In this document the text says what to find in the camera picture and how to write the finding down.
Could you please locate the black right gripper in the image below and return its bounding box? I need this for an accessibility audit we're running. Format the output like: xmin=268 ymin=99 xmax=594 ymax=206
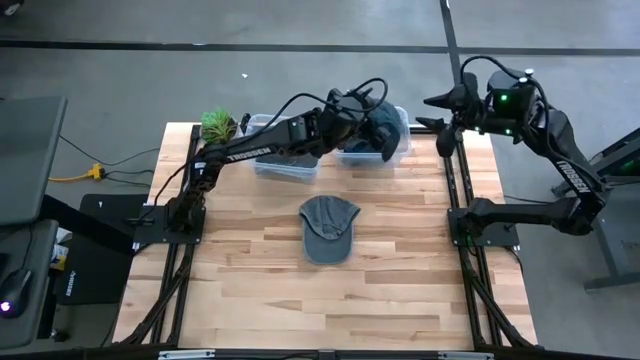
xmin=416 ymin=72 xmax=494 ymax=159

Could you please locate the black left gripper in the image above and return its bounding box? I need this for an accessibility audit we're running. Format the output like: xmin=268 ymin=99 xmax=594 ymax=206
xmin=319 ymin=88 xmax=400 ymax=162

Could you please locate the grey baseball cap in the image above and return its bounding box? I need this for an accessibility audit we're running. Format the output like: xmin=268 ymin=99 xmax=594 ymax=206
xmin=298 ymin=194 xmax=362 ymax=266

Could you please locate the clear plastic storage bin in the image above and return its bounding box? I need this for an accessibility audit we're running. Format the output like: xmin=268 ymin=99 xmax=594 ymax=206
xmin=333 ymin=104 xmax=413 ymax=170
xmin=243 ymin=113 xmax=322 ymax=184

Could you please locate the potted plant in patterned pot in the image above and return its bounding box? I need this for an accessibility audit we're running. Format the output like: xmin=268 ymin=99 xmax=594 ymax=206
xmin=199 ymin=107 xmax=245 ymax=149

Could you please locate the grey metal stand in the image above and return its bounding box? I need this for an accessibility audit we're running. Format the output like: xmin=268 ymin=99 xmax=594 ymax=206
xmin=551 ymin=129 xmax=640 ymax=292

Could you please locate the black Trossen case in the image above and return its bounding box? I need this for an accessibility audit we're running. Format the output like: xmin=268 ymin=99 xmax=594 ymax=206
xmin=54 ymin=193 xmax=151 ymax=306

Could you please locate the small colourful carton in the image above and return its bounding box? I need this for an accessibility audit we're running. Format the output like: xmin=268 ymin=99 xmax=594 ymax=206
xmin=49 ymin=227 xmax=71 ymax=271

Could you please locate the grey rectangular panel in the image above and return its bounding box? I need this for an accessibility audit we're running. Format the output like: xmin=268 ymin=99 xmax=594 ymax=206
xmin=0 ymin=94 xmax=69 ymax=226

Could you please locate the grey side desk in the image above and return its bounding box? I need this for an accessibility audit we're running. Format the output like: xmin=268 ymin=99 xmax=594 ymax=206
xmin=0 ymin=219 xmax=59 ymax=350

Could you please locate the black computer mouse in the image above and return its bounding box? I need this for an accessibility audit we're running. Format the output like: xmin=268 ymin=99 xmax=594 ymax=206
xmin=0 ymin=267 xmax=34 ymax=321

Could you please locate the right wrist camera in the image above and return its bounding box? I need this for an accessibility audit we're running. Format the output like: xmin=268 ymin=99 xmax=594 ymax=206
xmin=488 ymin=69 xmax=539 ymax=136

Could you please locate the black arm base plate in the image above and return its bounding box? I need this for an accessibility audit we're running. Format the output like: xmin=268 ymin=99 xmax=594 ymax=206
xmin=447 ymin=207 xmax=521 ymax=248
xmin=133 ymin=204 xmax=207 ymax=246

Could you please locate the silver aluminium bracket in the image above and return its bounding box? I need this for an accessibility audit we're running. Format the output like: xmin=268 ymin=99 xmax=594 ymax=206
xmin=158 ymin=349 xmax=216 ymax=359
xmin=438 ymin=351 xmax=495 ymax=360

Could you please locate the black aluminium table frame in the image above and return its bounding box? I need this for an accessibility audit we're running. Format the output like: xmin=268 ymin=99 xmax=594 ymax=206
xmin=112 ymin=123 xmax=541 ymax=360

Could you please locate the yellow power cord plug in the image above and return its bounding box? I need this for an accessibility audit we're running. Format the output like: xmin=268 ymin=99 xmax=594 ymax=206
xmin=48 ymin=164 xmax=107 ymax=184

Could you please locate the black floor cable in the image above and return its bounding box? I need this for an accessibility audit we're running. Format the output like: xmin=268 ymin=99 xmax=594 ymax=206
xmin=59 ymin=134 xmax=161 ymax=169

